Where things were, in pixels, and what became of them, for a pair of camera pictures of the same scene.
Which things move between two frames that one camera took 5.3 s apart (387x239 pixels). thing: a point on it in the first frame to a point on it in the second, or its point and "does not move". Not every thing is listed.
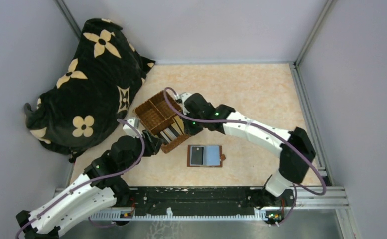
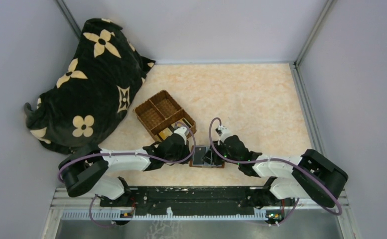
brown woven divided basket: x=155 y=113 does not move
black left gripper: x=152 y=144 to x=187 y=152
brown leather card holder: x=204 y=156 does not move
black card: x=197 y=155 does not move
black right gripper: x=188 y=129 to x=218 y=144
